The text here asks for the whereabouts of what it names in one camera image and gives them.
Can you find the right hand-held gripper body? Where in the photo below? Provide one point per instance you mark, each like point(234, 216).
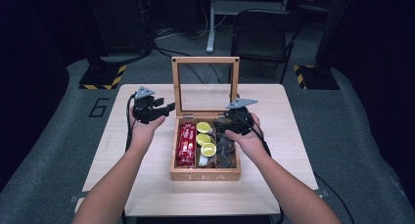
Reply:
point(239, 119)

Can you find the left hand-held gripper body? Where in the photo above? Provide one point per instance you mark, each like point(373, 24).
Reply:
point(144, 108)

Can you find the dark brown packet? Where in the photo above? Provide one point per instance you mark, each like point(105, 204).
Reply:
point(226, 152)

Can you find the wooden box with glass lid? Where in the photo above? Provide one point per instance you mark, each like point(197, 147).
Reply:
point(205, 175)

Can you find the person's left hand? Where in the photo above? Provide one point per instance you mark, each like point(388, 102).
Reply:
point(142, 134)

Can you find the person's right hand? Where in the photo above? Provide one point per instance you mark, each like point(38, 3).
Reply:
point(253, 144)

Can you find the red packet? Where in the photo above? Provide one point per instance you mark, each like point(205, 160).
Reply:
point(191, 145)
point(182, 144)

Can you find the small white packet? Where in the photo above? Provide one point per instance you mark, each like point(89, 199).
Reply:
point(203, 160)

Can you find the black stand with striped base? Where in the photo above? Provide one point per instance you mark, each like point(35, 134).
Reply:
point(318, 75)
point(101, 75)

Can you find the black folding chair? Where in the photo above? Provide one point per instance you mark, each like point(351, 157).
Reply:
point(261, 38)

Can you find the black cabinet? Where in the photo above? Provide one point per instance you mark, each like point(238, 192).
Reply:
point(127, 18)

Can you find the grey metal desk frame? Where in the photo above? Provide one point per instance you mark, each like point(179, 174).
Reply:
point(212, 22)

